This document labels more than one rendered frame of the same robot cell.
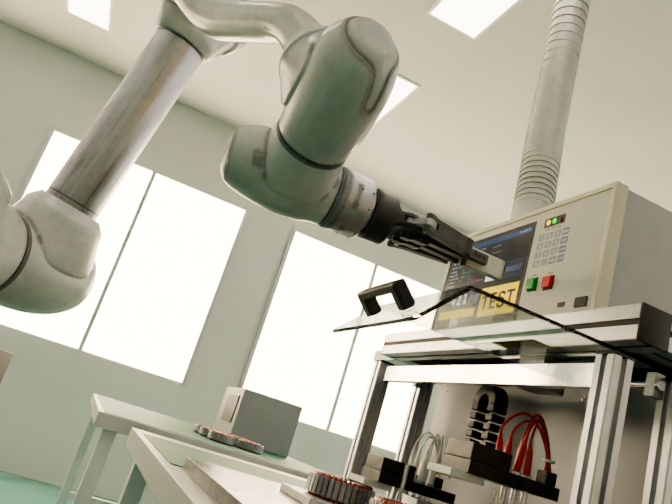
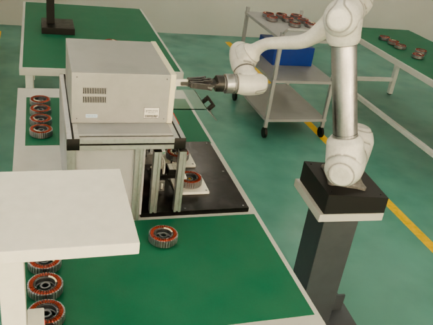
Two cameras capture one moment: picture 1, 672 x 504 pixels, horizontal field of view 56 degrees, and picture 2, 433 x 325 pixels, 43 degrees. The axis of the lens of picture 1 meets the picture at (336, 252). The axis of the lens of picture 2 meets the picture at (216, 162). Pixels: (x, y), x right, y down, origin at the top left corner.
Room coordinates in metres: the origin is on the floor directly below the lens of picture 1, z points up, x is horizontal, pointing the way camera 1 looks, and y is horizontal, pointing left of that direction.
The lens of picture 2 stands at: (3.23, -0.13, 2.01)
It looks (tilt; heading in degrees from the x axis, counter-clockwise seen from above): 27 degrees down; 177
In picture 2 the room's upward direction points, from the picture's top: 8 degrees clockwise
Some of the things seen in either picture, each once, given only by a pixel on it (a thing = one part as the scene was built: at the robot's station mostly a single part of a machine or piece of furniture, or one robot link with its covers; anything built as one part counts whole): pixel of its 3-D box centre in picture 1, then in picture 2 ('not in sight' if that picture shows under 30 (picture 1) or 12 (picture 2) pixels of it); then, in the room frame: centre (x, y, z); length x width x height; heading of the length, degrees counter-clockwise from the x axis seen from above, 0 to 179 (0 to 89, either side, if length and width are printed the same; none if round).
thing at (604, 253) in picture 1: (598, 309); (116, 78); (1.06, -0.47, 1.22); 0.44 x 0.39 x 0.20; 17
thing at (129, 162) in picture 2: not in sight; (104, 185); (1.40, -0.45, 0.91); 0.28 x 0.03 x 0.32; 107
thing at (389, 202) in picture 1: (392, 223); (213, 83); (0.86, -0.07, 1.18); 0.09 x 0.08 x 0.07; 107
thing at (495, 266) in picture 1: (483, 262); not in sight; (0.90, -0.22, 1.18); 0.07 x 0.01 x 0.03; 107
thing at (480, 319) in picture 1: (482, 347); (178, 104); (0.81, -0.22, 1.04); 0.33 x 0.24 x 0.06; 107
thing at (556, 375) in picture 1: (464, 374); not in sight; (1.01, -0.25, 1.03); 0.62 x 0.01 x 0.03; 17
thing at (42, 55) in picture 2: not in sight; (91, 75); (-1.24, -1.04, 0.38); 1.85 x 1.10 x 0.75; 17
